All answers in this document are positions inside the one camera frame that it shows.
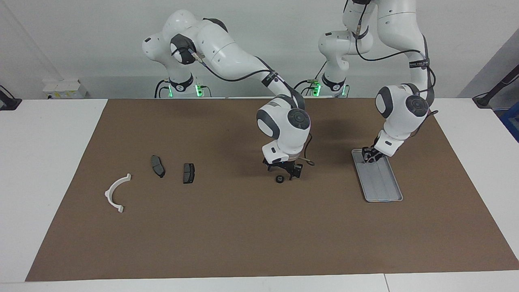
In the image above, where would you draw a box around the dark curved brake pad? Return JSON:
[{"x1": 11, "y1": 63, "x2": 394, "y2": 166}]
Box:
[{"x1": 150, "y1": 155, "x2": 165, "y2": 178}]

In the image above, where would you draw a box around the silver metal tray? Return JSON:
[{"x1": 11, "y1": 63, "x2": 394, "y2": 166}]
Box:
[{"x1": 351, "y1": 149, "x2": 403, "y2": 202}]

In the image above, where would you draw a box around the white curved plastic part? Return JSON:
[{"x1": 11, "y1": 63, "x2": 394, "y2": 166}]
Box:
[{"x1": 105, "y1": 174, "x2": 132, "y2": 213}]

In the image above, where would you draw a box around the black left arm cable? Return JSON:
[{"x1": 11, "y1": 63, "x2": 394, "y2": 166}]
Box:
[{"x1": 355, "y1": 22, "x2": 438, "y2": 118}]

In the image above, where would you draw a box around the black table clamp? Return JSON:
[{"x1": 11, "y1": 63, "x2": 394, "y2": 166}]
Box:
[{"x1": 0, "y1": 85, "x2": 22, "y2": 111}]

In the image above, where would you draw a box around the black base cable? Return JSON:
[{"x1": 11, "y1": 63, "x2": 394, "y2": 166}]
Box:
[
  {"x1": 290, "y1": 61, "x2": 327, "y2": 97},
  {"x1": 155, "y1": 79, "x2": 171, "y2": 98}
]

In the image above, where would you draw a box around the white box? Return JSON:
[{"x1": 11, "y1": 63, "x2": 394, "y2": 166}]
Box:
[{"x1": 43, "y1": 79, "x2": 88, "y2": 99}]

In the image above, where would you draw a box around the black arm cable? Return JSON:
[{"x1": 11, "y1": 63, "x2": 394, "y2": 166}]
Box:
[
  {"x1": 355, "y1": 22, "x2": 438, "y2": 118},
  {"x1": 189, "y1": 48, "x2": 315, "y2": 167}
]

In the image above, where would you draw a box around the black right base cable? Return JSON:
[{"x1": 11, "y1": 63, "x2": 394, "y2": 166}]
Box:
[{"x1": 155, "y1": 79, "x2": 171, "y2": 98}]

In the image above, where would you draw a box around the brown table mat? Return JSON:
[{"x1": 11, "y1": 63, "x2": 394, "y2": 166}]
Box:
[{"x1": 25, "y1": 97, "x2": 519, "y2": 282}]

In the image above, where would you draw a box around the blue crate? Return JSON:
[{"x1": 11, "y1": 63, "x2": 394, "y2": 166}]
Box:
[{"x1": 500, "y1": 106, "x2": 519, "y2": 142}]

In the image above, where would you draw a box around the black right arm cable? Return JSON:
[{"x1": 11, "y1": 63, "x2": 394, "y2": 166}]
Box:
[{"x1": 189, "y1": 48, "x2": 315, "y2": 167}]

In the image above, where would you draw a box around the black left base cable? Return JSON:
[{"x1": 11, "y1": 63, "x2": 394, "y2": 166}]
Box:
[{"x1": 290, "y1": 61, "x2": 327, "y2": 97}]

